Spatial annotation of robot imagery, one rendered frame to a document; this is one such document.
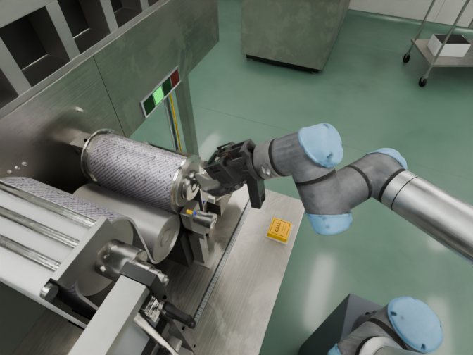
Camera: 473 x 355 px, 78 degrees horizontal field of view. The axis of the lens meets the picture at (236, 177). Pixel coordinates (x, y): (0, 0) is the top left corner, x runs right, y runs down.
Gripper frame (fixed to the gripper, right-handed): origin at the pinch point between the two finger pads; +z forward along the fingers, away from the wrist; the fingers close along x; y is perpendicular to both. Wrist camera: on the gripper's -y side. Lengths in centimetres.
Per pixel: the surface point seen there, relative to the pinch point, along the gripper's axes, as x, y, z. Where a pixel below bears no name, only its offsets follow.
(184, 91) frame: -76, 8, 63
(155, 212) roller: 11.1, 4.2, 7.2
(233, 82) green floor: -220, -40, 146
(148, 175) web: 6.0, 11.6, 5.2
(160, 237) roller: 15.4, 0.0, 6.3
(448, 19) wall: -448, -169, -26
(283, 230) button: -13.3, -37.3, 5.1
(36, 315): 40, 0, 49
